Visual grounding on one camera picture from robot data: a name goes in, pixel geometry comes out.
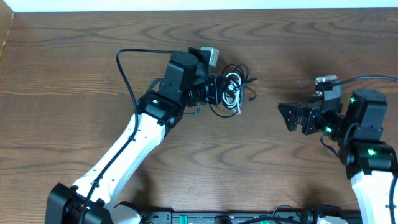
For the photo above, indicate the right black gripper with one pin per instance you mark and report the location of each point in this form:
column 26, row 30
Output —
column 311, row 111

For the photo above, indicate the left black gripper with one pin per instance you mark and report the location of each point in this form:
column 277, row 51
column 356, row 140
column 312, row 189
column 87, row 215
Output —
column 219, row 85

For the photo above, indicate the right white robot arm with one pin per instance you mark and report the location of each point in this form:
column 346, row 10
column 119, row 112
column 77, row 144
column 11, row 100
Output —
column 371, row 164

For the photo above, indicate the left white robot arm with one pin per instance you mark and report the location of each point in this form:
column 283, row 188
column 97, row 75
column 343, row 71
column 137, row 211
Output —
column 186, row 83

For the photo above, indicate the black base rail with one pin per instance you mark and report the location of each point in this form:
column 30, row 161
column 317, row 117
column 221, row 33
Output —
column 281, row 214

